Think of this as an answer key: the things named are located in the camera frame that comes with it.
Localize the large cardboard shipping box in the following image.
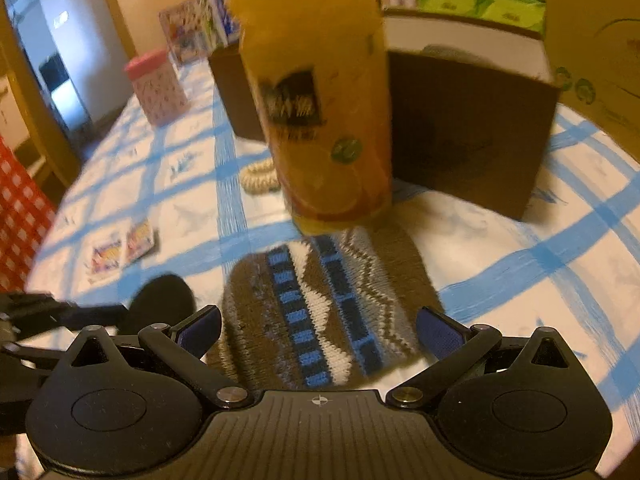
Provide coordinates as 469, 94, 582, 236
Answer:
544, 0, 639, 158

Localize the brown open cardboard box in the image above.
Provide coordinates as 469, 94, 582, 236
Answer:
208, 13, 559, 219

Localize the brown patterned knit sock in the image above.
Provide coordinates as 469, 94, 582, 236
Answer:
206, 223, 442, 391

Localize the blue milk carton box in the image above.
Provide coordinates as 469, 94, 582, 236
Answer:
158, 0, 240, 66

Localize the orange juice bottle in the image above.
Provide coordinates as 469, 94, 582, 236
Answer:
228, 0, 392, 234

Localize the blue checkered bed sheet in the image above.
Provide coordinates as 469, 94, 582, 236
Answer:
14, 58, 640, 476

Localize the red checkered cloth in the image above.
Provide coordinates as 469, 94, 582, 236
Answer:
0, 141, 55, 292

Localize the pink patterned canister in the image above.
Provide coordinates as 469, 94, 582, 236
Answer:
124, 49, 189, 128

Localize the lens wipe sachet strip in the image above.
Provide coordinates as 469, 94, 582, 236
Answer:
85, 218, 155, 284

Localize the cream hair scrunchie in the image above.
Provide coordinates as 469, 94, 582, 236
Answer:
239, 157, 281, 195

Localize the dark grey fluffy towel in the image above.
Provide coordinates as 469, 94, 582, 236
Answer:
422, 44, 475, 63

